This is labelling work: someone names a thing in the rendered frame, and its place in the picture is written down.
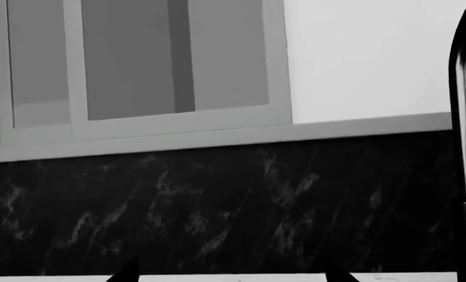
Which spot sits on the black marble backsplash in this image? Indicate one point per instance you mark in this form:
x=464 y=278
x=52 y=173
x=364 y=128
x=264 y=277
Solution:
x=225 y=211

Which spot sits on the black metal sink faucet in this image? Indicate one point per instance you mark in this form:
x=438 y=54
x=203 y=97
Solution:
x=465 y=152

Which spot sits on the white sliding window frame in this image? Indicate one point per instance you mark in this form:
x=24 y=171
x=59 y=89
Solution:
x=170 y=123

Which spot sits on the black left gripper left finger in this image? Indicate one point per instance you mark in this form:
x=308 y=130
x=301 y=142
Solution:
x=128 y=273

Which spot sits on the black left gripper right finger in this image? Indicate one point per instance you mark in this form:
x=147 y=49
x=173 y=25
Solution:
x=336 y=275

